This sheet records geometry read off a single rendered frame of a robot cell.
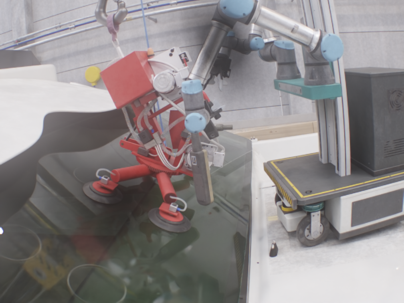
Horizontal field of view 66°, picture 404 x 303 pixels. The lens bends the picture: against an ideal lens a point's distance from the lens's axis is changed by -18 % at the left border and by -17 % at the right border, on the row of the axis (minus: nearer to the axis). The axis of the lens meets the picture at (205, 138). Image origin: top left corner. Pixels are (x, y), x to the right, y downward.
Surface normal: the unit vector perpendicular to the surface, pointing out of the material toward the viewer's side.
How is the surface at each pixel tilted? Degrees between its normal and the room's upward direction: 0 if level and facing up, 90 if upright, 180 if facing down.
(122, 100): 90
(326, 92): 90
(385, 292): 21
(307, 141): 90
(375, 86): 90
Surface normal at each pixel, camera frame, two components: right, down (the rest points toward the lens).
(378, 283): -0.16, -0.89
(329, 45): 0.23, 0.23
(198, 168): -0.68, 0.24
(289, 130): -0.11, 0.22
